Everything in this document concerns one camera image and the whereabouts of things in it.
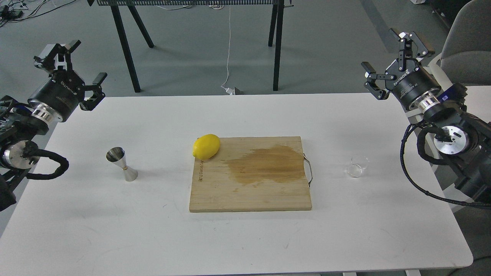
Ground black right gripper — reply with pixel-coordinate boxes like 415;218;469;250
361;28;442;112

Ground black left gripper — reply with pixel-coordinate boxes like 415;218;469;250
28;40;108;122

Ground steel double jigger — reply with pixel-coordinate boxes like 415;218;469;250
106;147;138;182

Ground small clear glass cup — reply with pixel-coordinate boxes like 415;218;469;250
345;155;370;178

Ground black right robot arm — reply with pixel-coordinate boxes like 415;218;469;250
361;29;490;210

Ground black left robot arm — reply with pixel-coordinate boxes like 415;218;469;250
0;40;107;210

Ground grey office chair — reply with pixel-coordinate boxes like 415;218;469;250
430;0;491;86

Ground yellow lemon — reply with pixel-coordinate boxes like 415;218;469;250
192;133;221;161

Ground bamboo cutting board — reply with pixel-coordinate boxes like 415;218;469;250
189;136;312;213

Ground black floor cables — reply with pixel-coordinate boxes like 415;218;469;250
0;0;77;28

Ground black metal table frame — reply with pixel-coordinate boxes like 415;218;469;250
87;0;291;95

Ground white power cable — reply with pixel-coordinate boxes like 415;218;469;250
221;4;244;95

